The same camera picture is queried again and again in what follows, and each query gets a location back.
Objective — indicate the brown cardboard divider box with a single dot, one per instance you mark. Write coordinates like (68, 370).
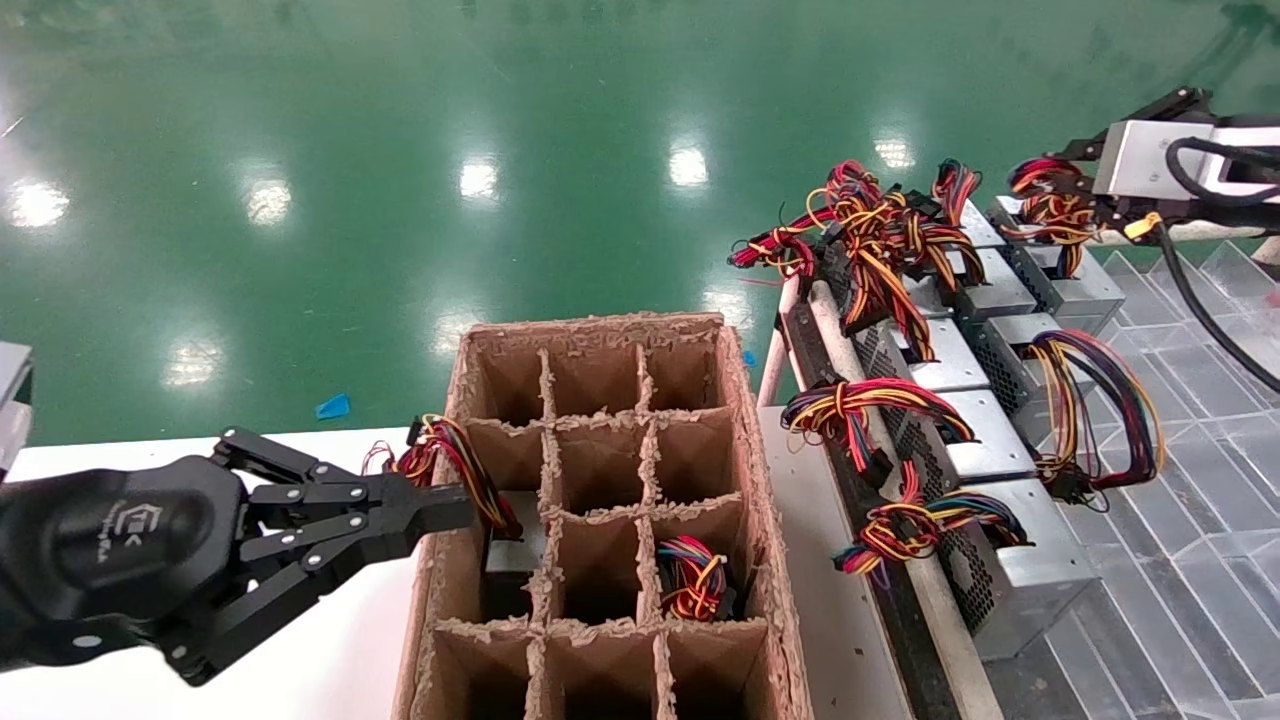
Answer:
(700, 455)

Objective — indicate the long white foam-wrapped rail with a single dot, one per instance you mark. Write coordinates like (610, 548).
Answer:
(950, 620)

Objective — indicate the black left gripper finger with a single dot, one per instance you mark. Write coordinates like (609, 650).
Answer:
(300, 575)
(320, 485)

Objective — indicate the white horizontal pole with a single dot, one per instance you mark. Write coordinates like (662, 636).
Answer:
(1230, 230)

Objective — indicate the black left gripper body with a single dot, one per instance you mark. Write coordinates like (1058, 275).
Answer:
(120, 550)

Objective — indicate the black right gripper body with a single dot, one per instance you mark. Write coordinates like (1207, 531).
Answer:
(1220, 205)

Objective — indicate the short white pipe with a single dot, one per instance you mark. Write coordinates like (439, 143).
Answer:
(775, 370)

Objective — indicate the blue scrap on floor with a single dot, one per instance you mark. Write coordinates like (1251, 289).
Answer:
(333, 407)

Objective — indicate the clear acrylic divider tray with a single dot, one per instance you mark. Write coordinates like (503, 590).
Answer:
(1200, 500)

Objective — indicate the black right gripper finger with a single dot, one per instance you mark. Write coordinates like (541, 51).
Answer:
(1115, 212)
(1140, 112)

